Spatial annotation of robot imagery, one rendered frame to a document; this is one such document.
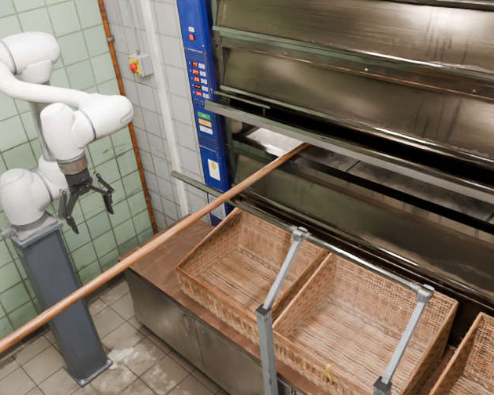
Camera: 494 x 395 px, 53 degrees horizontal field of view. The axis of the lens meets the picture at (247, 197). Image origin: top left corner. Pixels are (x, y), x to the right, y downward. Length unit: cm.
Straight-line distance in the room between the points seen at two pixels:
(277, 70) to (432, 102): 66
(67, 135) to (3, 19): 124
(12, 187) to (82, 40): 98
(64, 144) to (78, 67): 137
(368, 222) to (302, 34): 79
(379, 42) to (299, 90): 42
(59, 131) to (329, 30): 96
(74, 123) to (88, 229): 172
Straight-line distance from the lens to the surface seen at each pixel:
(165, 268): 264
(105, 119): 161
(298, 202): 228
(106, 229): 330
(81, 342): 284
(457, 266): 199
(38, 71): 208
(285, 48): 200
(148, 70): 272
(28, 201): 232
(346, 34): 181
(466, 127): 171
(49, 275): 252
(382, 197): 199
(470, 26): 164
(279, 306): 214
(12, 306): 323
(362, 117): 186
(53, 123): 155
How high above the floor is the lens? 227
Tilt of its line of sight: 34 degrees down
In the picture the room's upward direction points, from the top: 6 degrees counter-clockwise
